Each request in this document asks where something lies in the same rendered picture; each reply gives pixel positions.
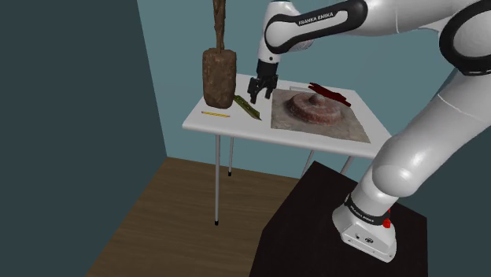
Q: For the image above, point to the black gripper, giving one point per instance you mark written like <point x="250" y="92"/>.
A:
<point x="267" y="71"/>

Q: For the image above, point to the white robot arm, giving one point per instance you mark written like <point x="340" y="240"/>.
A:
<point x="418" y="126"/>

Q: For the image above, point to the green flat ruler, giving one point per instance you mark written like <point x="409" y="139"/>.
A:
<point x="247" y="107"/>

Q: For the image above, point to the white table with metal legs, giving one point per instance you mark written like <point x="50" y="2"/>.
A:
<point x="234" y="122"/>

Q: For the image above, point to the brown statue on block base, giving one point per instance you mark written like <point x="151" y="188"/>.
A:
<point x="219" y="78"/>

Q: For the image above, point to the yellow striped pencil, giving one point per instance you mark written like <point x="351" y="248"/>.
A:
<point x="215" y="114"/>

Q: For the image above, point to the stone slab with round mound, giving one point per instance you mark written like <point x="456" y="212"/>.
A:
<point x="316" y="113"/>

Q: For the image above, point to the dark red stick object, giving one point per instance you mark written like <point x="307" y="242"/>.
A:
<point x="330" y="93"/>

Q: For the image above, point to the dark robot stand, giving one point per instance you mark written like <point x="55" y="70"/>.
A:
<point x="303" y="234"/>

